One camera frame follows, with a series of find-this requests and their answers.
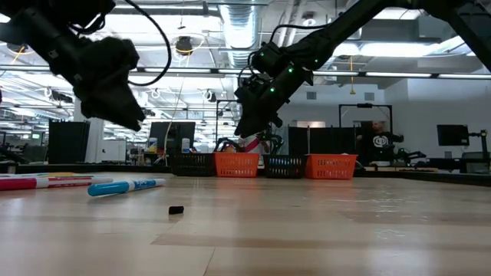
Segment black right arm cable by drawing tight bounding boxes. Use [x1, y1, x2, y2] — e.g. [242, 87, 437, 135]
[237, 22, 334, 84]

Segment white cabinet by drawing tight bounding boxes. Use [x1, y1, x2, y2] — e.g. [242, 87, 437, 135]
[101, 140, 127, 163]

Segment person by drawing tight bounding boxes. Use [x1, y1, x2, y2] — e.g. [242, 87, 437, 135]
[241, 132, 272, 154]
[356, 120, 404, 164]

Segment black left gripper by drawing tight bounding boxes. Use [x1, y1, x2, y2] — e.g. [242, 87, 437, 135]
[72, 38, 146, 133]

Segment yellow hanging cable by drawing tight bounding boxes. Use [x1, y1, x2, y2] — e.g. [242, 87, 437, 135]
[163, 76, 185, 164]

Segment blue cap white marker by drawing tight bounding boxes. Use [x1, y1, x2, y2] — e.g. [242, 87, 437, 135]
[87, 178, 167, 198]

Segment black mesh basket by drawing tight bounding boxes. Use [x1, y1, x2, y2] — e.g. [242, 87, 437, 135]
[262, 154, 308, 179]
[170, 153, 216, 177]

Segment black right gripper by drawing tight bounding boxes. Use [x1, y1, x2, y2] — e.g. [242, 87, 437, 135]
[234, 64, 314, 138]

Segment yellow hanging cord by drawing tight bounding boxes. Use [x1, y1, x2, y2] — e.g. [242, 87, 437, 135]
[348, 55, 357, 96]

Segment black partition panel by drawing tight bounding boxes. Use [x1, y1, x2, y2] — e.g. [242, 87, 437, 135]
[48, 120, 91, 165]

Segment white square column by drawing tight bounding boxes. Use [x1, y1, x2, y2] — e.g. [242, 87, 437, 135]
[73, 95, 107, 164]

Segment red cap white marker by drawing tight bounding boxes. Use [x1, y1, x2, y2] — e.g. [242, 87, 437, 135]
[0, 175, 114, 192]

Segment black ceiling light rail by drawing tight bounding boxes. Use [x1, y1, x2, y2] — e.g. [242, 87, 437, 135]
[0, 64, 491, 81]

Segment wide black partition wall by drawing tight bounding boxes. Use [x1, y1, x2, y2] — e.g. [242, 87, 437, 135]
[287, 121, 384, 156]

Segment black computer monitor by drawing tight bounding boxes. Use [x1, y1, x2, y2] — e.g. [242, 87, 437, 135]
[149, 121, 196, 155]
[437, 124, 470, 147]

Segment orange mesh basket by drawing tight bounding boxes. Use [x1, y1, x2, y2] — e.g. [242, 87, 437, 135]
[302, 153, 358, 180]
[213, 152, 261, 178]

